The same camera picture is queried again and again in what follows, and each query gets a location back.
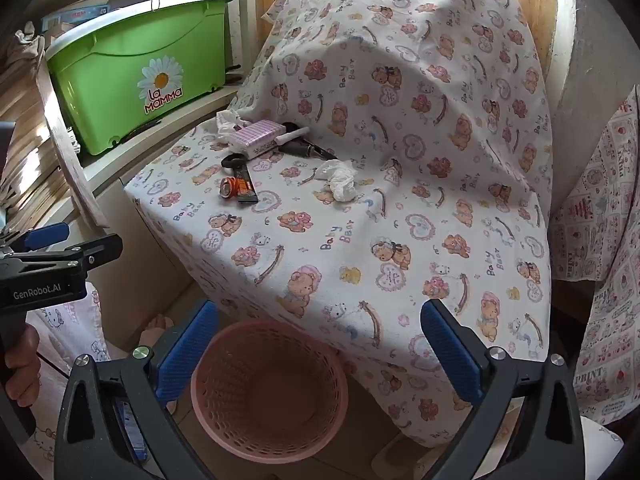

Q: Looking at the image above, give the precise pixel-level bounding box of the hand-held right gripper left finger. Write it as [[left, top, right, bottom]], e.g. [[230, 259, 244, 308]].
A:
[[52, 300, 221, 480]]

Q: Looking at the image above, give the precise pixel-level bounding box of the pink plastic basket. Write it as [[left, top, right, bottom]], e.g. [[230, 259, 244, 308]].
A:
[[190, 320, 350, 463]]

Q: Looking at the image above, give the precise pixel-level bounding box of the black long-handled tool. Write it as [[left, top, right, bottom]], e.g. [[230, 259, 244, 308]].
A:
[[281, 122, 337, 161]]

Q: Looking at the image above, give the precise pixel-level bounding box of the blue-covered book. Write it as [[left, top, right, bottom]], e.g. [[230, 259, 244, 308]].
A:
[[41, 4, 111, 32]]

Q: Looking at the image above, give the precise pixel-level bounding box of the pink checked box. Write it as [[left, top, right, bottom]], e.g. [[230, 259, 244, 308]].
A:
[[231, 120, 285, 157]]

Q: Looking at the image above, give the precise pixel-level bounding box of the leaning wooden board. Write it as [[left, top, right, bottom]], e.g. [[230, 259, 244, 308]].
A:
[[37, 67, 109, 231]]

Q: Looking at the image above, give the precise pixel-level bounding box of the person's left hand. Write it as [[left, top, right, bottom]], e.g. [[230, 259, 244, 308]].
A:
[[4, 325, 42, 403]]

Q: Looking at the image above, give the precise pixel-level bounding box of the green plastic bin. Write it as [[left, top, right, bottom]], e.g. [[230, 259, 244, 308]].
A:
[[45, 0, 236, 157]]

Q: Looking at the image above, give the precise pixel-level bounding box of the white ledge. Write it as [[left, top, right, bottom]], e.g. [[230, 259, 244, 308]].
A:
[[80, 85, 242, 197]]

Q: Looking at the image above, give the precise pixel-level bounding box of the bear print sheet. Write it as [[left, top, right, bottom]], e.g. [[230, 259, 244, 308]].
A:
[[122, 0, 556, 448]]

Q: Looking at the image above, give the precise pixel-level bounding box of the person's foot in slipper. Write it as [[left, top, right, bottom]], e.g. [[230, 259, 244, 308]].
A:
[[132, 312, 177, 357]]

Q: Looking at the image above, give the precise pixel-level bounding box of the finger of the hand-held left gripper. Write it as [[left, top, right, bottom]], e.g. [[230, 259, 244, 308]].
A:
[[30, 232, 124, 269], [0, 222, 71, 256]]

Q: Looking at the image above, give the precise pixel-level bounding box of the beige crumpled cloth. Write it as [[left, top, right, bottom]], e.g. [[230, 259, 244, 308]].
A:
[[9, 22, 48, 68]]

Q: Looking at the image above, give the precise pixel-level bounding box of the pink printed cloth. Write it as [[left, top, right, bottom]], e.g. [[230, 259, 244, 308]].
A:
[[549, 95, 640, 428]]

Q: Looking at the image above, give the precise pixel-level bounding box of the stack of wooden slats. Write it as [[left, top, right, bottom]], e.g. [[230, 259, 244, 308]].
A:
[[0, 60, 76, 233]]

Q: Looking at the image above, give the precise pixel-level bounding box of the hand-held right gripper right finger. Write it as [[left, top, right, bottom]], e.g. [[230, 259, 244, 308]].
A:
[[421, 298, 587, 480]]

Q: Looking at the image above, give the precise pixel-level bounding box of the white tissue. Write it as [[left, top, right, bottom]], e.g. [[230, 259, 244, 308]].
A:
[[216, 110, 253, 136], [314, 159, 357, 203]]

